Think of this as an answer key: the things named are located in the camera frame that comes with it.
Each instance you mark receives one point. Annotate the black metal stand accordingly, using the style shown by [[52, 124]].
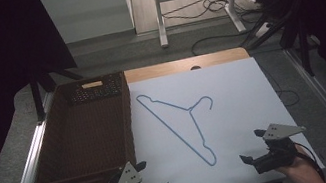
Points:
[[36, 93], [303, 46]]

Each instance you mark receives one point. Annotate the white metal desk frame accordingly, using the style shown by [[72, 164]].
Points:
[[160, 21]]

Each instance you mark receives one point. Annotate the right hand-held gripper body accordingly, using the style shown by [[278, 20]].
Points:
[[278, 152]]

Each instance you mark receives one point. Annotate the wooden table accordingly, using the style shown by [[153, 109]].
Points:
[[163, 69]]

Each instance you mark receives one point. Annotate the white cabinet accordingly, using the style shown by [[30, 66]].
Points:
[[86, 13]]

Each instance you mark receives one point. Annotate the white power strip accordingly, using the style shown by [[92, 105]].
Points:
[[264, 29]]

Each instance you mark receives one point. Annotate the white board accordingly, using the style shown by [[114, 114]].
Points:
[[238, 108]]

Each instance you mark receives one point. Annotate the brown woven basket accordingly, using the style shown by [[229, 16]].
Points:
[[84, 136]]

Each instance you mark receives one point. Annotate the person's right hand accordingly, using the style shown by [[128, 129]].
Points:
[[300, 172]]

